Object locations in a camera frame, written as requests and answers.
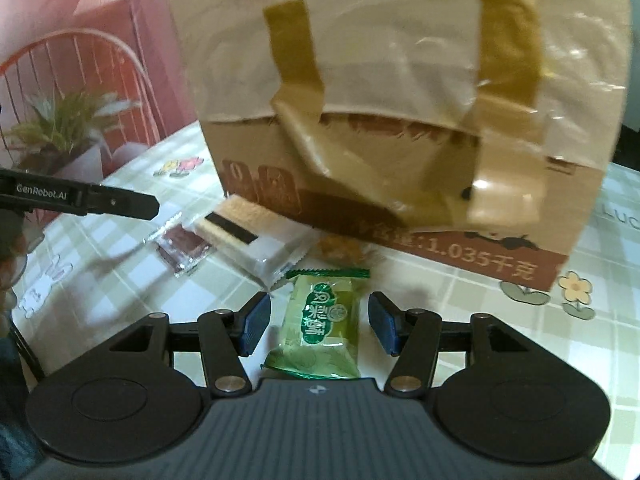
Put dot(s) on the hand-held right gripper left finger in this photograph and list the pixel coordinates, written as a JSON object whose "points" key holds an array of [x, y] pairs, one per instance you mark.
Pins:
{"points": [[254, 325]]}

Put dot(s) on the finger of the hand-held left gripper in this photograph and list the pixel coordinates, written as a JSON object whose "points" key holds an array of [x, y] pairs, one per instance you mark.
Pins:
{"points": [[125, 202]]}

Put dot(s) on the taped cardboard box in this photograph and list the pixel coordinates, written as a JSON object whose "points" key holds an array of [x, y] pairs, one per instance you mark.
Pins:
{"points": [[400, 85]]}

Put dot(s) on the white wafer snack packet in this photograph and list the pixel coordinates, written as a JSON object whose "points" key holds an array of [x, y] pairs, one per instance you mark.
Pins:
{"points": [[270, 255]]}

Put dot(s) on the clear brown snack packet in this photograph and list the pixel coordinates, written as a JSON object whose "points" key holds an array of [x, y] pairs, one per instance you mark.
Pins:
{"points": [[182, 247]]}

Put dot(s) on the small green snack packet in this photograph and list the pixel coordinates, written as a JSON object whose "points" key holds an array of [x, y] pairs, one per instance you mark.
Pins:
{"points": [[320, 325]]}

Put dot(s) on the printed wall cloth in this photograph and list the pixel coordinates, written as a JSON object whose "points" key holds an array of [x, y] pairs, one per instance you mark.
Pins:
{"points": [[125, 35]]}

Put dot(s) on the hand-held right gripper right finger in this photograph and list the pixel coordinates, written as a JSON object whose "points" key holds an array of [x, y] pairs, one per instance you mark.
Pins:
{"points": [[385, 322]]}

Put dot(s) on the green checked tablecloth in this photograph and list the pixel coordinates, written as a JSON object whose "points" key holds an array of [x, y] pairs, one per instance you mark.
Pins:
{"points": [[500, 300]]}

